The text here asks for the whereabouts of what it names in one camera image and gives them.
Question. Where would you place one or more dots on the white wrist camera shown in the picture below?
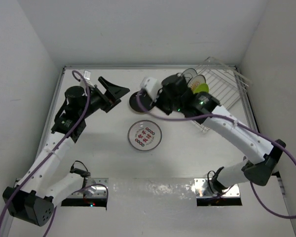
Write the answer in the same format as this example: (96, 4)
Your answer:
(152, 87)
(86, 74)

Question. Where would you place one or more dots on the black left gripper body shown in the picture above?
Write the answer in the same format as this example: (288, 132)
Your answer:
(97, 100)

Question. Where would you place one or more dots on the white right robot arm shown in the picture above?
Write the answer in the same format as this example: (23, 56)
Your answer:
(262, 155)

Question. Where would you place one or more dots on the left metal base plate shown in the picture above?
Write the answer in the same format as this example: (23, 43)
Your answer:
(93, 188)

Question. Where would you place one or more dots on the white plate orange sunburst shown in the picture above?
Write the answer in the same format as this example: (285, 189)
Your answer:
(196, 81)

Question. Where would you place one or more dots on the metal wire dish rack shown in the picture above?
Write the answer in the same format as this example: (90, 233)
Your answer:
(225, 83)

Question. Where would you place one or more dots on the white plate red characters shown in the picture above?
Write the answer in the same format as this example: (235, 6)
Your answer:
(144, 135)

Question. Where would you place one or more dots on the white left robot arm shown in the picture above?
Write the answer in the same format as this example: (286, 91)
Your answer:
(30, 200)

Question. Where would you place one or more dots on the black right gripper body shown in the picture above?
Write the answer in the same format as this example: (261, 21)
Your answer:
(166, 104)

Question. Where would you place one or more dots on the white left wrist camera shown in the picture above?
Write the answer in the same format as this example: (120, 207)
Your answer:
(86, 74)

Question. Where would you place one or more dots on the metal base plate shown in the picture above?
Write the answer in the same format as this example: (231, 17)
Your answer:
(93, 188)
(203, 191)

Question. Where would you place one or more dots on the black glossy plate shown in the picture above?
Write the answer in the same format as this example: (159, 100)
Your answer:
(144, 99)

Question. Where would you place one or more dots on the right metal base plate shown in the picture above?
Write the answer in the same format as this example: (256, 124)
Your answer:
(203, 191)

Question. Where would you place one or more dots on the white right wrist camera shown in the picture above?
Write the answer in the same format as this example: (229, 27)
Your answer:
(152, 87)

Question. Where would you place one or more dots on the lime green plate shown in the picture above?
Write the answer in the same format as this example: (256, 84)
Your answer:
(201, 88)

